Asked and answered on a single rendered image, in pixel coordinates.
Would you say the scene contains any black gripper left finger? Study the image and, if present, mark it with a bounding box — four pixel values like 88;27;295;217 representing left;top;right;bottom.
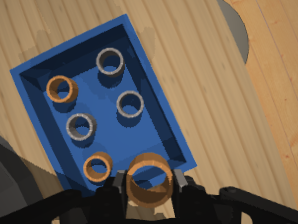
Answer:
0;170;128;224

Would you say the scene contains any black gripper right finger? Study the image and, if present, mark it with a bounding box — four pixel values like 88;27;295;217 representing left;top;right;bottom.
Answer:
171;169;298;224

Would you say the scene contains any bronze bushing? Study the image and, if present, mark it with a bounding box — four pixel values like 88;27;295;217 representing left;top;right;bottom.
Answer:
46;76;79;103
83;152;113;182
126;152;173;208

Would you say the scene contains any grey metal sleeve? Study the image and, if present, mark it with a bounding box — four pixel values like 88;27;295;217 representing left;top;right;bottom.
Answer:
66;113;97;140
117;91;144;118
96;48;125;77

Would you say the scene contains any blue square tray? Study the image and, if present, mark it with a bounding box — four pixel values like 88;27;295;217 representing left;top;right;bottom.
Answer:
9;13;197;197

